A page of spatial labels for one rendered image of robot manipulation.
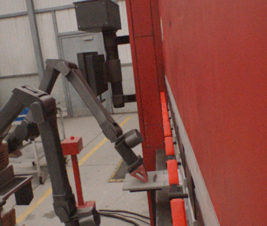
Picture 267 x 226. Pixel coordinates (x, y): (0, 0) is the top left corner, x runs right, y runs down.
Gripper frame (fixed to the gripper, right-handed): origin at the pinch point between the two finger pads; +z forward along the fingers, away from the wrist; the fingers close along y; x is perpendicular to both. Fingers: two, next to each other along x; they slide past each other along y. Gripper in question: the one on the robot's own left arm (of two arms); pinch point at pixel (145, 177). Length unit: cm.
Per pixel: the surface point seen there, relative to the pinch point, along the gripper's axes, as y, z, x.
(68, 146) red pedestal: 156, -19, 82
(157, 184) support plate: -5.9, 3.5, -4.0
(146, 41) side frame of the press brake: 86, -51, -34
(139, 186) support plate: -6.4, -0.4, 2.7
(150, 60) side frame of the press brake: 86, -39, -29
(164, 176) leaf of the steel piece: 2.0, 5.0, -7.0
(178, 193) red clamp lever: -74, -16, -23
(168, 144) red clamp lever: -50, -19, -24
